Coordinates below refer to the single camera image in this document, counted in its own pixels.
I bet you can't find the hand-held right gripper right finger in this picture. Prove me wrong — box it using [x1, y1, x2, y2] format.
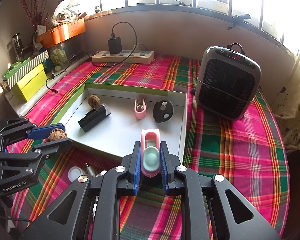
[160, 141, 281, 240]

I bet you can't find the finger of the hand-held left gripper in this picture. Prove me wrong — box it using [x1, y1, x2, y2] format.
[0, 138, 74, 176]
[0, 118, 66, 147]

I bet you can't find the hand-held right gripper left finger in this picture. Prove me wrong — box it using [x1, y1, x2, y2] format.
[19, 141, 142, 240]

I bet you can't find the brown walnut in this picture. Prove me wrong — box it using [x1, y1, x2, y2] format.
[48, 128, 67, 143]
[88, 94, 101, 109]

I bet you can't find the pink clip with mint button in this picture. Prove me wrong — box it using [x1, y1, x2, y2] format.
[141, 129, 161, 177]

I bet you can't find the clear round jar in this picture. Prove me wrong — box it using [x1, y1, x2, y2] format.
[68, 167, 87, 182]

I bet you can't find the black rectangular device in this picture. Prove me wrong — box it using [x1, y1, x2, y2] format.
[78, 104, 112, 133]

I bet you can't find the green white cardboard box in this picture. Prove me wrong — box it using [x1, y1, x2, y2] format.
[51, 83, 188, 164]

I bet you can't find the black round disc with buttons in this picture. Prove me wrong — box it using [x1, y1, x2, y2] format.
[152, 100, 174, 123]

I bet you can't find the pink white clip holder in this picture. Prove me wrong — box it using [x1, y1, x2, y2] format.
[134, 97, 148, 120]

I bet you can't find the white side shelf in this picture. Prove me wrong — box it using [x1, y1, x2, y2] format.
[5, 90, 49, 117]

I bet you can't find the yellow-green box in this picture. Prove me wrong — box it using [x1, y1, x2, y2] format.
[11, 63, 48, 102]

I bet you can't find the pink green plaid tablecloth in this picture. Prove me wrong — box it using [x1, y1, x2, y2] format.
[5, 52, 290, 240]

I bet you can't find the green white striped box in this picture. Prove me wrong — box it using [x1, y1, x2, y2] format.
[2, 51, 50, 87]

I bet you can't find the green packet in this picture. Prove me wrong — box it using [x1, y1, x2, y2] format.
[51, 49, 69, 67]

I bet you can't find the glass tank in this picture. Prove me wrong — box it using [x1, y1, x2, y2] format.
[46, 34, 87, 69]

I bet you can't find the glass jar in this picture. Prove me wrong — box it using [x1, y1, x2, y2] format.
[7, 32, 26, 59]

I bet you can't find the orange box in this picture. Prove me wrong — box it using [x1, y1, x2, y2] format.
[37, 18, 86, 48]

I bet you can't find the grey space heater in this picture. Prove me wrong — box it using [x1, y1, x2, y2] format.
[195, 42, 262, 122]

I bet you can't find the black charger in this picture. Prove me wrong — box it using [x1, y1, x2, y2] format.
[107, 36, 122, 55]

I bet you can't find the white power strip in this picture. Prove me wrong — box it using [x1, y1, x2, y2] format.
[91, 50, 155, 64]

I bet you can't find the red branch decoration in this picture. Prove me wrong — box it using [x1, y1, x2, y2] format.
[16, 0, 44, 30]

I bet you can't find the crumpled white plastic bag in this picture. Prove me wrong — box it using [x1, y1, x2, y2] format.
[52, 0, 82, 23]

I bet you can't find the cream patterned curtain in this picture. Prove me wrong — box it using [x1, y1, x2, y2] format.
[272, 45, 300, 152]

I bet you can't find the black window latch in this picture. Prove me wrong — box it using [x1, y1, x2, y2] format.
[228, 14, 251, 30]

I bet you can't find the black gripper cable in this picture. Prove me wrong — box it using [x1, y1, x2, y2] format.
[0, 215, 34, 223]

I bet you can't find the black charger cable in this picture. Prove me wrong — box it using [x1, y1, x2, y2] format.
[46, 22, 138, 94]

